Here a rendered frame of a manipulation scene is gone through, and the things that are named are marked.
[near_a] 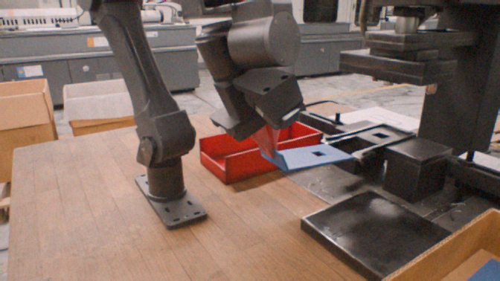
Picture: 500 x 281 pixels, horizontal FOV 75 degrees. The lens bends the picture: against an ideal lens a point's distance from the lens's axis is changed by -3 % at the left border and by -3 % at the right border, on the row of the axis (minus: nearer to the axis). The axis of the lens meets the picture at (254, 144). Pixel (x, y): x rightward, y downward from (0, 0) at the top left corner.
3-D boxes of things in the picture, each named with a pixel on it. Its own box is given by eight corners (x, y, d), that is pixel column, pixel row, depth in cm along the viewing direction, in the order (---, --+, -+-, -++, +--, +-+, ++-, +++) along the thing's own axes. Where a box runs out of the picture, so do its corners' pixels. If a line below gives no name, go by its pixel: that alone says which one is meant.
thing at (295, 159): (254, 157, 54) (255, 139, 53) (325, 146, 62) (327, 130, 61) (279, 173, 49) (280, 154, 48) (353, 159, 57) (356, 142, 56)
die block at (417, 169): (331, 163, 74) (334, 131, 71) (361, 154, 79) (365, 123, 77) (412, 204, 59) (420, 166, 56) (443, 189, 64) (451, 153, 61)
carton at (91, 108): (70, 139, 296) (58, 83, 277) (138, 128, 323) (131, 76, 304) (73, 169, 240) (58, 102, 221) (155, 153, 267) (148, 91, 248)
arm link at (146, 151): (196, 124, 57) (175, 117, 60) (151, 138, 51) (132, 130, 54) (198, 157, 59) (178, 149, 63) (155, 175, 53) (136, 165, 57)
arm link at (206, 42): (270, 60, 43) (250, 7, 39) (245, 85, 40) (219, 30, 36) (232, 62, 47) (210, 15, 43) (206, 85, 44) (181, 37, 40)
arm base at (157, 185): (163, 136, 68) (128, 143, 64) (207, 175, 52) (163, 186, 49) (167, 172, 71) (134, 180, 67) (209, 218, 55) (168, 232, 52)
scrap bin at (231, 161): (199, 163, 75) (198, 137, 72) (289, 140, 87) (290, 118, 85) (226, 186, 65) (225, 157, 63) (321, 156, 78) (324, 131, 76)
